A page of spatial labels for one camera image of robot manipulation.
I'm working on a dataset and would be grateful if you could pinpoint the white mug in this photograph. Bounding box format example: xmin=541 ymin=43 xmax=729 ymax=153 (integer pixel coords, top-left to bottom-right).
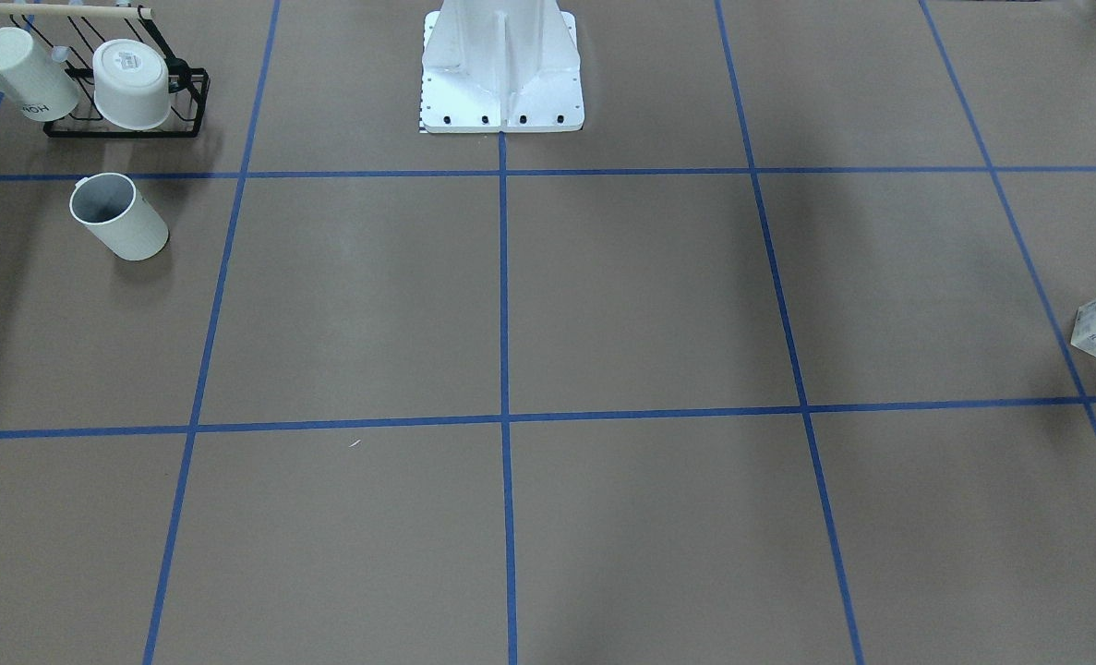
xmin=0 ymin=27 xmax=80 ymax=122
xmin=91 ymin=39 xmax=171 ymax=131
xmin=69 ymin=173 xmax=169 ymax=261

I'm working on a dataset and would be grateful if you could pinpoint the white mug in rack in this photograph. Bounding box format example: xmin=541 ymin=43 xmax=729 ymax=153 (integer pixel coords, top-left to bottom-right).
xmin=0 ymin=27 xmax=80 ymax=122
xmin=91 ymin=39 xmax=171 ymax=131

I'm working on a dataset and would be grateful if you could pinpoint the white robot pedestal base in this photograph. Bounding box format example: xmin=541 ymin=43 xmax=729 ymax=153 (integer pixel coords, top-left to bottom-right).
xmin=418 ymin=1 xmax=585 ymax=134

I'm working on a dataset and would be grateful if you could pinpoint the black wire mug rack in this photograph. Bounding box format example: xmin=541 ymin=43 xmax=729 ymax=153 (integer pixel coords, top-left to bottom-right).
xmin=0 ymin=1 xmax=210 ymax=139

